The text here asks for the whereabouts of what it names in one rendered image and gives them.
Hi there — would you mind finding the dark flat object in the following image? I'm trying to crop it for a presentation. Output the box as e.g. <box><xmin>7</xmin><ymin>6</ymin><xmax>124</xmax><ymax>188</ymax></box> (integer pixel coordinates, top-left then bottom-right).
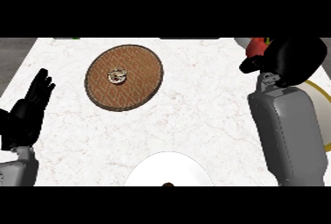
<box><xmin>159</xmin><ymin>37</ymin><xmax>221</xmax><ymax>40</ymax></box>

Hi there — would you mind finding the white bowl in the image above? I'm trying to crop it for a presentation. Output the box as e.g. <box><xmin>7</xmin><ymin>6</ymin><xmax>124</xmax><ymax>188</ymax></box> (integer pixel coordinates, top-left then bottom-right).
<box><xmin>122</xmin><ymin>150</ymin><xmax>215</xmax><ymax>187</ymax></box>

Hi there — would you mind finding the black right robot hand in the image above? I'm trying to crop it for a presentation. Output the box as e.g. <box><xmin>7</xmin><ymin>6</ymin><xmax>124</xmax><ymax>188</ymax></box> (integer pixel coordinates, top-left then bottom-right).
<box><xmin>237</xmin><ymin>37</ymin><xmax>327</xmax><ymax>88</ymax></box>

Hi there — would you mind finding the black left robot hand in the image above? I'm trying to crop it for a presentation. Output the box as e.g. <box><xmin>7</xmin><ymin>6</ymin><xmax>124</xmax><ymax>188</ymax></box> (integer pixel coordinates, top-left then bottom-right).
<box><xmin>0</xmin><ymin>67</ymin><xmax>57</xmax><ymax>151</ymax></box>

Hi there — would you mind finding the small pale cupcake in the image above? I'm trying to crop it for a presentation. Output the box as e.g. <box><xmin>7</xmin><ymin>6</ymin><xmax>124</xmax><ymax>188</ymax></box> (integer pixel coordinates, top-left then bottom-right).
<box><xmin>106</xmin><ymin>67</ymin><xmax>129</xmax><ymax>85</ymax></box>

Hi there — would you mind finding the brown round woven placemat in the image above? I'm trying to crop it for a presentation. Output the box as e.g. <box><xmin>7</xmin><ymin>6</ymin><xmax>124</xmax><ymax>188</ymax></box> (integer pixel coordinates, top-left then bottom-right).
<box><xmin>82</xmin><ymin>44</ymin><xmax>165</xmax><ymax>112</ymax></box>

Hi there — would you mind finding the red bell pepper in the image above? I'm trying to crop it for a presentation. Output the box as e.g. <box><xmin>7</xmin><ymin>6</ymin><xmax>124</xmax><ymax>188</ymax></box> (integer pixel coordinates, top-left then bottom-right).
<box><xmin>243</xmin><ymin>37</ymin><xmax>274</xmax><ymax>60</ymax></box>

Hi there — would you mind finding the white plate with gold rim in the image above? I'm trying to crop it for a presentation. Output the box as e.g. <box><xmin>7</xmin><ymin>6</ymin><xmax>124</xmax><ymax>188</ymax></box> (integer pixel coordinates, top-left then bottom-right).
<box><xmin>299</xmin><ymin>80</ymin><xmax>331</xmax><ymax>152</ymax></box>

